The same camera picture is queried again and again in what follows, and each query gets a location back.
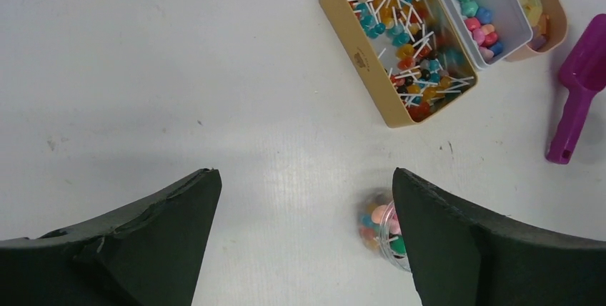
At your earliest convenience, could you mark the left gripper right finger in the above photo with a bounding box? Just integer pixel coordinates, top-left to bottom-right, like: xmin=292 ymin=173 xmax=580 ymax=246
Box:
xmin=392 ymin=168 xmax=605 ymax=305

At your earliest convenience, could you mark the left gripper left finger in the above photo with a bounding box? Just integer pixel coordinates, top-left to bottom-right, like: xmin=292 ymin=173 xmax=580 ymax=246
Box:
xmin=1 ymin=169 xmax=222 ymax=305

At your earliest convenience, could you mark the magenta plastic scoop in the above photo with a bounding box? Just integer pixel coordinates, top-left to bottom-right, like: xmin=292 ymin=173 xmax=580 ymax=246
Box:
xmin=546 ymin=14 xmax=605 ymax=164

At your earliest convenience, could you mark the white tin of candies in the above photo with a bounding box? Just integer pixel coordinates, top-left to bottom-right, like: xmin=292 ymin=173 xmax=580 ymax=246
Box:
xmin=438 ymin=0 xmax=533 ymax=70

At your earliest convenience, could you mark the clear plastic cup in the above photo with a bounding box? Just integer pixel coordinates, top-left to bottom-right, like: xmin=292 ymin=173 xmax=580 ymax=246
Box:
xmin=356 ymin=189 xmax=411 ymax=273

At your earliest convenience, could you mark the pink tin of gummies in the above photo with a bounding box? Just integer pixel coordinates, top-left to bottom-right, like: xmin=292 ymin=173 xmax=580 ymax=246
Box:
xmin=506 ymin=0 xmax=568 ymax=61

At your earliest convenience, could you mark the gold tin of lollipops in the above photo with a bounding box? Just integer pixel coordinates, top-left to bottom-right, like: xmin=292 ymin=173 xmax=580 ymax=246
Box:
xmin=319 ymin=0 xmax=478 ymax=128

